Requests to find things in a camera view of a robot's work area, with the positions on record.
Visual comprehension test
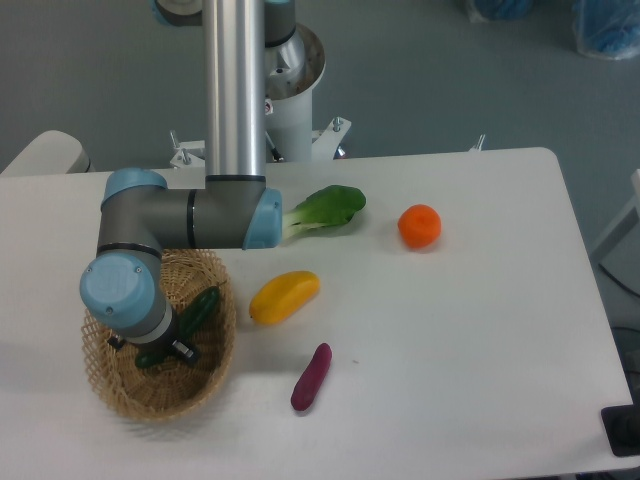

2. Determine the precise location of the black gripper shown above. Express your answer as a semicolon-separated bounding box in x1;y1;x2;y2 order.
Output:
107;305;200;364

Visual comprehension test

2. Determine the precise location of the green cucumber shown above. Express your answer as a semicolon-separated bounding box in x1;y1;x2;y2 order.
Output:
134;286;221;369

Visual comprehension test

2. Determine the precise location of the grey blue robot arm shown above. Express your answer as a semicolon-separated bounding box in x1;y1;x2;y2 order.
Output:
79;1;296;364

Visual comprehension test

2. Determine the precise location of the woven wicker basket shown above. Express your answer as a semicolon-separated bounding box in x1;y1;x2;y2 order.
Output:
81;250;236;421

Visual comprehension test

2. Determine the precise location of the yellow mango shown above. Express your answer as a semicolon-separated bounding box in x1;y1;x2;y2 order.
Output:
249;270;321;325

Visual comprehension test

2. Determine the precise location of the purple sweet potato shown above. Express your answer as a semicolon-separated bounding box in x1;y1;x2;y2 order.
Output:
290;343;333;412

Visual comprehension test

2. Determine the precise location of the white chair back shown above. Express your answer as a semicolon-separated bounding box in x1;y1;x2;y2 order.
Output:
1;130;95;177

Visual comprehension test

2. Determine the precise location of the green bok choy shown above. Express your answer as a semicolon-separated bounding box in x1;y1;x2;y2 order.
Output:
281;185;367;244

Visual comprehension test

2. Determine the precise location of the orange fruit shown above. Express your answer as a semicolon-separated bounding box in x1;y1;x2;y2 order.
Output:
397;204;442;249

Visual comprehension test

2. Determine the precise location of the blue plastic bag left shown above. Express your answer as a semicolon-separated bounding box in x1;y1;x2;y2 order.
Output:
464;0;535;23

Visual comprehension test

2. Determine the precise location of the blue plastic bag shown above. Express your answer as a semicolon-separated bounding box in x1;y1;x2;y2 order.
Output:
464;0;535;23
572;0;639;60

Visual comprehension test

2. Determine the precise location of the black device at edge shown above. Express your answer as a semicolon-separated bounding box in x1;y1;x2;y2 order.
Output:
601;404;639;457

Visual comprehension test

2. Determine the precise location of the white furniture leg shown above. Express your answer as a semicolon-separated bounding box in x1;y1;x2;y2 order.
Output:
589;170;639;263

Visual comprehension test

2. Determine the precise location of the blue plastic bag right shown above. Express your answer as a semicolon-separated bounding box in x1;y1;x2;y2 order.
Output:
572;0;639;60

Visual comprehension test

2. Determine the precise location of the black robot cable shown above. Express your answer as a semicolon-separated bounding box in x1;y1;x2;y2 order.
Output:
264;130;287;164

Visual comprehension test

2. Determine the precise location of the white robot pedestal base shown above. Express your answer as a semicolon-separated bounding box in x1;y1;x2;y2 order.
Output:
171;20;351;175

